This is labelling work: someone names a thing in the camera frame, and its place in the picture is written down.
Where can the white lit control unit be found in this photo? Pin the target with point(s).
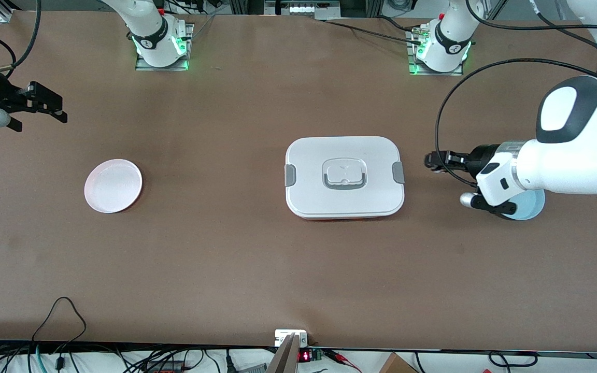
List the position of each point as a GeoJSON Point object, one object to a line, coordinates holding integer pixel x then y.
{"type": "Point", "coordinates": [303, 9]}

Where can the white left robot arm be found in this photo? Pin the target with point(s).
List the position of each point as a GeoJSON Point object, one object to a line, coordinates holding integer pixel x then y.
{"type": "Point", "coordinates": [578, 150]}

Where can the red alligator clip leads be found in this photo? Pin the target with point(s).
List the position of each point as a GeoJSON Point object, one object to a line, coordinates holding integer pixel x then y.
{"type": "Point", "coordinates": [342, 357]}

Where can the brown cardboard box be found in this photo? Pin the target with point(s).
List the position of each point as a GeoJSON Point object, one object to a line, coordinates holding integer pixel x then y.
{"type": "Point", "coordinates": [394, 365]}

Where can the aluminium extrusion piece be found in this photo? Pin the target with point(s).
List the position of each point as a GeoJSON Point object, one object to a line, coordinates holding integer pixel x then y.
{"type": "Point", "coordinates": [4, 15]}

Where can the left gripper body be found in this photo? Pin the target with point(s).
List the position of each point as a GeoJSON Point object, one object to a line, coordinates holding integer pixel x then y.
{"type": "Point", "coordinates": [481, 155]}

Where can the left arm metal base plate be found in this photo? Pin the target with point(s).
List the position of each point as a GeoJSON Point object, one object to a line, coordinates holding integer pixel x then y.
{"type": "Point", "coordinates": [436, 73]}

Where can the white metal bracket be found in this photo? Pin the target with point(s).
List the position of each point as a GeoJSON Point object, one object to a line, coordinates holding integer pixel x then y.
{"type": "Point", "coordinates": [283, 336]}

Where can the light blue round plate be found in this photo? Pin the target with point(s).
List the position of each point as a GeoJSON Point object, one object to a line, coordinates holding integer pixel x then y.
{"type": "Point", "coordinates": [534, 204]}

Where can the white lunch box gray latches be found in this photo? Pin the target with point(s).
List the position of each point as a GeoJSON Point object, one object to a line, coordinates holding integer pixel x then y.
{"type": "Point", "coordinates": [345, 155]}

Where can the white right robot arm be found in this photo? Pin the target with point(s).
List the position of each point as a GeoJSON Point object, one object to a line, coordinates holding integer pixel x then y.
{"type": "Point", "coordinates": [153, 31]}

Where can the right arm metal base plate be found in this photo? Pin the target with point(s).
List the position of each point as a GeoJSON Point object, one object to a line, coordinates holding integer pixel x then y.
{"type": "Point", "coordinates": [145, 67]}

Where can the pink round plate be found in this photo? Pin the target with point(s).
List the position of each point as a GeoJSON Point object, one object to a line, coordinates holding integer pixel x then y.
{"type": "Point", "coordinates": [113, 185]}

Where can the red digit display module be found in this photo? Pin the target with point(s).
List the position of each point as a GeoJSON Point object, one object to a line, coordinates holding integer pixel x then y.
{"type": "Point", "coordinates": [304, 356]}

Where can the aluminium profile bar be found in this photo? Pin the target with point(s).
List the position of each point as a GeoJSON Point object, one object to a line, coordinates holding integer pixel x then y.
{"type": "Point", "coordinates": [284, 360]}

